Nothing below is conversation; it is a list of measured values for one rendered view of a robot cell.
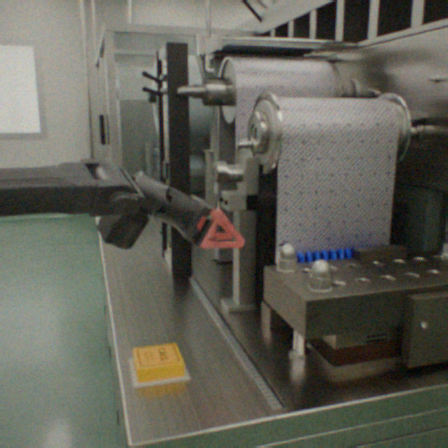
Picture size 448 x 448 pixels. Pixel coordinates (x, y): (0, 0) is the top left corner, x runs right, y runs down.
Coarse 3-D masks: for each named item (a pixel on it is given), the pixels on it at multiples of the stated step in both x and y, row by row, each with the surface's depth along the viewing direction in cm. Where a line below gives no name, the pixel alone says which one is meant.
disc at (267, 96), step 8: (264, 96) 84; (272, 96) 80; (256, 104) 88; (272, 104) 80; (280, 112) 78; (280, 120) 78; (280, 128) 78; (280, 136) 78; (280, 144) 79; (272, 160) 82; (264, 168) 86; (272, 168) 82
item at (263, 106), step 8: (264, 104) 83; (392, 104) 88; (272, 112) 80; (272, 120) 80; (400, 120) 86; (272, 128) 80; (400, 128) 86; (272, 136) 80; (400, 136) 87; (272, 144) 80; (272, 152) 81; (264, 160) 84
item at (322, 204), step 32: (288, 160) 81; (320, 160) 82; (352, 160) 84; (384, 160) 86; (288, 192) 82; (320, 192) 84; (352, 192) 86; (384, 192) 88; (288, 224) 83; (320, 224) 85; (352, 224) 87; (384, 224) 89
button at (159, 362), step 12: (144, 348) 73; (156, 348) 73; (168, 348) 73; (144, 360) 69; (156, 360) 69; (168, 360) 69; (180, 360) 69; (144, 372) 67; (156, 372) 68; (168, 372) 68; (180, 372) 69
